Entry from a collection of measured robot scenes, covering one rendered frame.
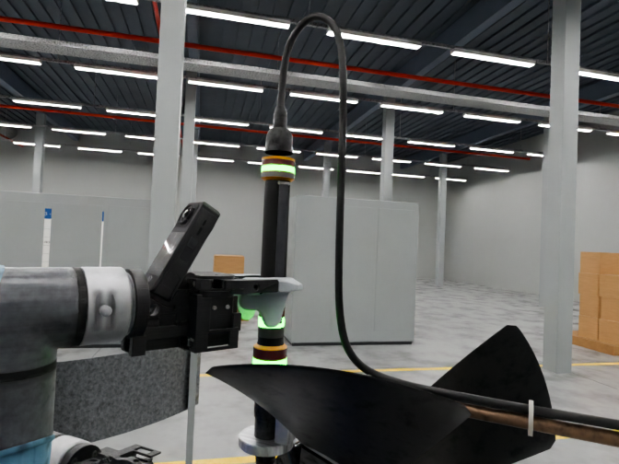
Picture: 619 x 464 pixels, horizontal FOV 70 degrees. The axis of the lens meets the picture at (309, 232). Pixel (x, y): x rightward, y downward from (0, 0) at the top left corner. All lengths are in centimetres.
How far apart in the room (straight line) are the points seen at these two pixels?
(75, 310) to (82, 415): 204
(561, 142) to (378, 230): 273
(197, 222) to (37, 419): 23
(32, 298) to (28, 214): 642
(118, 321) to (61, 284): 6
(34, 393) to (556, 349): 644
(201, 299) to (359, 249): 641
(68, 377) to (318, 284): 479
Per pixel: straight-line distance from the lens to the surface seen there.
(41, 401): 47
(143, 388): 257
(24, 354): 45
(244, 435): 62
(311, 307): 672
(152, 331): 49
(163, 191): 481
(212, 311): 50
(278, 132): 57
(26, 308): 44
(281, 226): 56
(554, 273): 660
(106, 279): 46
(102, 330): 46
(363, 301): 695
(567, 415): 52
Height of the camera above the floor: 153
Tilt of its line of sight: 1 degrees up
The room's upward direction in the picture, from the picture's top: 2 degrees clockwise
